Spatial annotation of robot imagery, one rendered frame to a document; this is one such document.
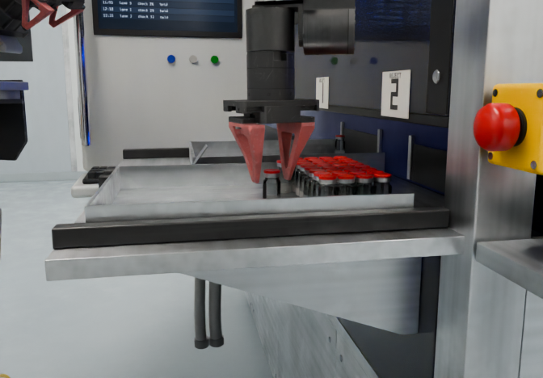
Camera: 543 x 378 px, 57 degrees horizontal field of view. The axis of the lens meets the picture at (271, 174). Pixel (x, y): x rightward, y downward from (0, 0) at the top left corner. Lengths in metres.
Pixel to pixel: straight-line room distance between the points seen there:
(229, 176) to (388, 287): 0.29
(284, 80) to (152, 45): 0.90
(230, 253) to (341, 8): 0.29
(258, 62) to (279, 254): 0.23
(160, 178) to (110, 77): 0.72
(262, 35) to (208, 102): 0.88
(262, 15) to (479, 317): 0.40
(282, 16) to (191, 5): 0.89
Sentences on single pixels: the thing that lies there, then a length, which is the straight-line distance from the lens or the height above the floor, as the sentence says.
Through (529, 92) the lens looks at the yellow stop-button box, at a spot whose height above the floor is 1.02.
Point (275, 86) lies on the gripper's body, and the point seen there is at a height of 1.03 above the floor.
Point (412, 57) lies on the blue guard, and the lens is 0.65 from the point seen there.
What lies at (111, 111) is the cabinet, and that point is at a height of 0.97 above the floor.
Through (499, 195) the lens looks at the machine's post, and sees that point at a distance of 0.54.
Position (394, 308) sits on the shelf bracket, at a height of 0.77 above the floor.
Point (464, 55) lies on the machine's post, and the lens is 0.55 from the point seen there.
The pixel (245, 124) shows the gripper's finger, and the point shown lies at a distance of 0.58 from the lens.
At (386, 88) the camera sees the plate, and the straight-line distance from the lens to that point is 0.71.
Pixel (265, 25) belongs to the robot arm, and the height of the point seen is 1.10.
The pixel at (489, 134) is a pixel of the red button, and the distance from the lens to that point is 0.44.
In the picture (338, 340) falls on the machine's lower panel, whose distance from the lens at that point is 0.99.
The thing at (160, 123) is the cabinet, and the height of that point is 0.93.
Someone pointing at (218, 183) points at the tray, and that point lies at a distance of 0.76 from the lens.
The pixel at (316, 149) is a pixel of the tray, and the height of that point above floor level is 0.89.
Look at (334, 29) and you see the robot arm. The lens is 0.58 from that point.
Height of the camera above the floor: 1.03
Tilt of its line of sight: 10 degrees down
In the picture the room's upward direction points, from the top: straight up
